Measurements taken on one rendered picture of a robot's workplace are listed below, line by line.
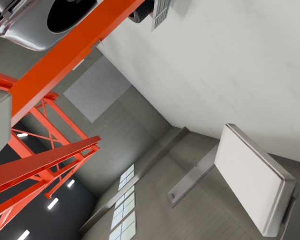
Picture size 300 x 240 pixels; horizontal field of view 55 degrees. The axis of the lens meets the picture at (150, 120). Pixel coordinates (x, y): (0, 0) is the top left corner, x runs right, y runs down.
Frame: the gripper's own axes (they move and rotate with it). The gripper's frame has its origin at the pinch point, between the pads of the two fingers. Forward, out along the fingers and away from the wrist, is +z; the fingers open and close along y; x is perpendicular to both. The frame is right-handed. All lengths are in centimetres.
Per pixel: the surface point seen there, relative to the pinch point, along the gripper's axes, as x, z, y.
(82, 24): -2, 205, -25
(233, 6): 34, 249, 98
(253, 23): 23, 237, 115
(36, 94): -54, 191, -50
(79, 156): -396, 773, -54
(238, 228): -247, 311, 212
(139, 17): 12, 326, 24
